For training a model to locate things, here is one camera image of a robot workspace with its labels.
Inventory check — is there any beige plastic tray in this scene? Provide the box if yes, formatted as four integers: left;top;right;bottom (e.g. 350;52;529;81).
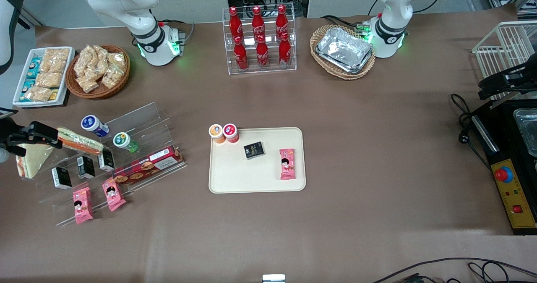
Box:
209;127;306;194

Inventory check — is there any clear cracker pack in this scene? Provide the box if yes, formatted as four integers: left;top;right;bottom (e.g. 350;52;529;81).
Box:
35;71;63;89
25;86;53;103
41;48;70;74

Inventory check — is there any clear acrylic bottle rack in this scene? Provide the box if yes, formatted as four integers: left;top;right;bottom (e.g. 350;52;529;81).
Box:
222;6;297;75

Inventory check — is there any green lid small bottle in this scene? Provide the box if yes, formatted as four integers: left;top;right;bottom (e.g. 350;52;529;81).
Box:
113;132;139;154

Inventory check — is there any clear metal-rimmed container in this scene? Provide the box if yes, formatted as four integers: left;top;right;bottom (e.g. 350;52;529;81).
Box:
514;108;537;158

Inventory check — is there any clear acrylic stepped display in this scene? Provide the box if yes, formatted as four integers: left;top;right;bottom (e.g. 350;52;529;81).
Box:
37;102;188;227

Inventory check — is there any long black cable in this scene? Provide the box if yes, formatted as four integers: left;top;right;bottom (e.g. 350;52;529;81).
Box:
371;257;537;283

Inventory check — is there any white bread sandwich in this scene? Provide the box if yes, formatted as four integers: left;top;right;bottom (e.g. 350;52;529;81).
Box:
16;144;55;179

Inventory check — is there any white rectangular snack tray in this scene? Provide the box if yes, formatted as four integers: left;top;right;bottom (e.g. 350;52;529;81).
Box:
12;47;76;107

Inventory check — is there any light wicker basket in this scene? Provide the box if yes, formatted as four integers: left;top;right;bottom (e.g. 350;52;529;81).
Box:
310;24;376;81

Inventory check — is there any wrapped vegetable filling sandwich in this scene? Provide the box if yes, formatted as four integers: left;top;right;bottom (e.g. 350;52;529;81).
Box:
57;126;104;156

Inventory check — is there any looped black cable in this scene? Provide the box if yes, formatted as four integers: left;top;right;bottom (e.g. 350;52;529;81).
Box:
468;261;519;283

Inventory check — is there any brown wicker basket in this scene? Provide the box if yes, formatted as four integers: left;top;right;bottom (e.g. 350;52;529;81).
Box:
65;44;131;100

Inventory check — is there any red cookie box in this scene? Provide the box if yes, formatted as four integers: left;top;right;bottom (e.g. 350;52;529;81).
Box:
112;145;185;186

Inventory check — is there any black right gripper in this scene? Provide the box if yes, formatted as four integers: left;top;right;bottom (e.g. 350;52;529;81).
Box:
0;119;61;163

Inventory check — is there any blue lid small bottle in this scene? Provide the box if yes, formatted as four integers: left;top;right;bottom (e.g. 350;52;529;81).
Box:
81;115;110;138

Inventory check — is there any black cable with green connector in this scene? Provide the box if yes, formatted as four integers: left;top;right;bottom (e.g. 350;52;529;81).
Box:
321;14;372;36

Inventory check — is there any red cola bottle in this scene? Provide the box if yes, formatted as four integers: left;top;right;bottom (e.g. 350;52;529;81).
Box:
229;7;243;40
275;5;289;38
256;35;270;69
252;6;266;40
233;36;249;71
279;32;292;68

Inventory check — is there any red lid small cup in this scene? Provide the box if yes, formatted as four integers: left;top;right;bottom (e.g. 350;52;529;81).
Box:
223;123;240;144

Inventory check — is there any orange lid small cup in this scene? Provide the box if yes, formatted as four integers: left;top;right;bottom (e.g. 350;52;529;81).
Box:
209;124;225;144

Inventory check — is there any small black box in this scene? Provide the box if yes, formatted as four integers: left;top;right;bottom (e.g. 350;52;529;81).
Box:
77;156;96;179
51;167;73;190
244;141;266;160
98;148;116;173

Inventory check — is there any black power cable with plug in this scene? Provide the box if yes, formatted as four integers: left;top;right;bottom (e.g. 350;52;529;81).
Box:
451;93;492;171

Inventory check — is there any clear bag of snacks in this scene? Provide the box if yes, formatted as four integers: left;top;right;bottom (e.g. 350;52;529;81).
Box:
74;46;95;78
107;52;127;72
101;65;125;90
93;45;110;66
76;75;99;94

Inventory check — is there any aluminium foil tray stack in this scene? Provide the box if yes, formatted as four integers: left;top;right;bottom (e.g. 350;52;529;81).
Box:
315;27;374;74

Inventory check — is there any black sealing machine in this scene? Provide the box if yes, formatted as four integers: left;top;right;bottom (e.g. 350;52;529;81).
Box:
471;100;537;236

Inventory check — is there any pink snack pack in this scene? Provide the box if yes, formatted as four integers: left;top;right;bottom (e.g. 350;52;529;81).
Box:
102;178;127;212
73;186;94;225
280;148;297;181

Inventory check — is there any grey cable with connector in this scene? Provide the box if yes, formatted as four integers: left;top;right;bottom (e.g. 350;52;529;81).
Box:
156;18;196;44

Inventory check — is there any white wire basket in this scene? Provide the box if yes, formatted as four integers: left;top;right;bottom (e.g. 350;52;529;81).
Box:
472;21;537;107

